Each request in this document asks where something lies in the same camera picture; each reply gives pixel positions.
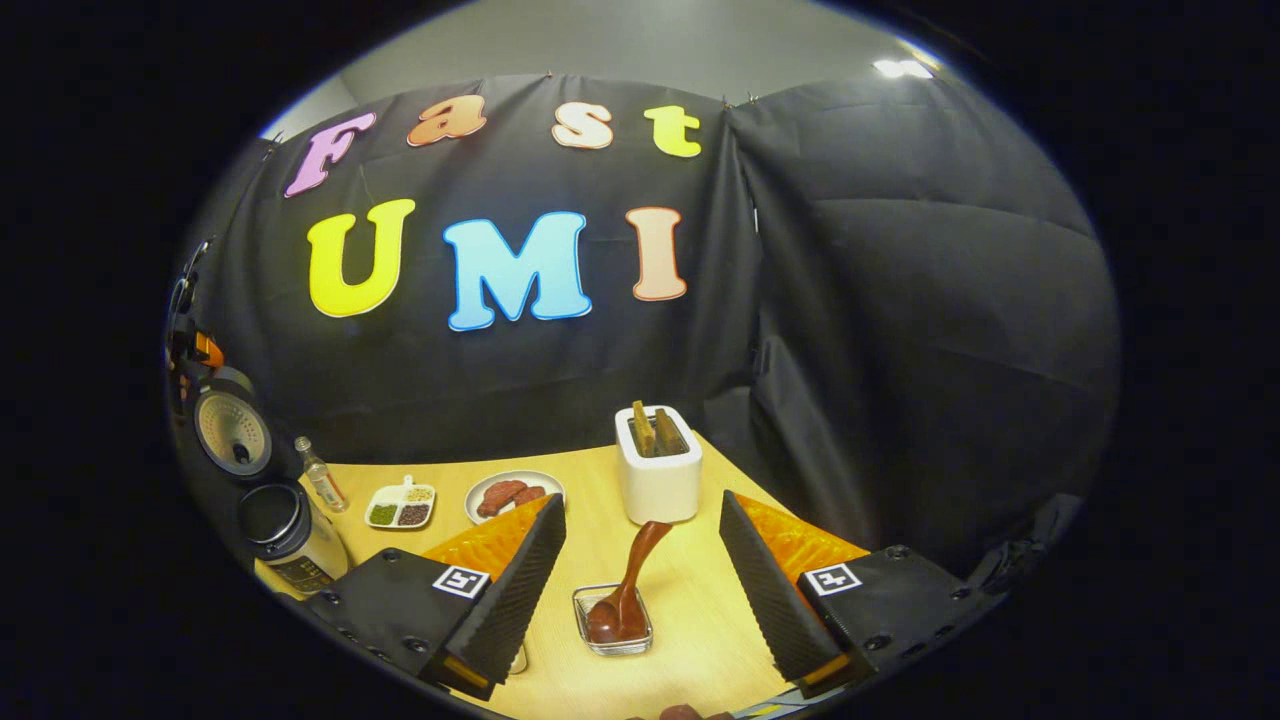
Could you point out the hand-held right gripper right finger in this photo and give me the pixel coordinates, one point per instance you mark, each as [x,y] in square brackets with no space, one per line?
[765,590]

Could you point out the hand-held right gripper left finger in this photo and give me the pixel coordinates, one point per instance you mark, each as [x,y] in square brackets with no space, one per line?
[525,590]

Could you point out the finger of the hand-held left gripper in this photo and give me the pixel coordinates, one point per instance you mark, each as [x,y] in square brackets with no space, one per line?
[210,350]

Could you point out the white rice box clear lid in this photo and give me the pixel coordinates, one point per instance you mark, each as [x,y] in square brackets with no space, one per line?
[517,660]

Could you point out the brown wooden spoon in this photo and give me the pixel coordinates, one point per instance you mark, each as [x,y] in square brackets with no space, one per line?
[635,570]

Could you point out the clear chopstick holder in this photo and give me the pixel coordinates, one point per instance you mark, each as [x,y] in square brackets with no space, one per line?
[640,645]

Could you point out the dark grey rice cooker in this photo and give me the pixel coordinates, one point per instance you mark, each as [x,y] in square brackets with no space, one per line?
[290,540]

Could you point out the brown sausage piece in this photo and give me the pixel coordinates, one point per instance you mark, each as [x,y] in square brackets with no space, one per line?
[530,495]
[500,497]

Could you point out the white round plate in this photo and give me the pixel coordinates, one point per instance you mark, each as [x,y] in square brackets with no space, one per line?
[545,480]

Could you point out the white toaster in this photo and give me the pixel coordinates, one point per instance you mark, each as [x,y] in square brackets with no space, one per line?
[660,490]

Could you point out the white divided bean dish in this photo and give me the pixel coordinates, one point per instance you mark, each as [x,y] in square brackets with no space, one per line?
[400,510]

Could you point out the small glass bottle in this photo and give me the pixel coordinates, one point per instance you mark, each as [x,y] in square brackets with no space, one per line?
[322,480]

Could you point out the brown toast slice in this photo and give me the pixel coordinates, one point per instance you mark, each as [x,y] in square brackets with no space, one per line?
[670,432]
[642,430]

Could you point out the black backdrop cloth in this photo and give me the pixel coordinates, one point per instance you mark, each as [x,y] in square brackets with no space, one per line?
[900,350]

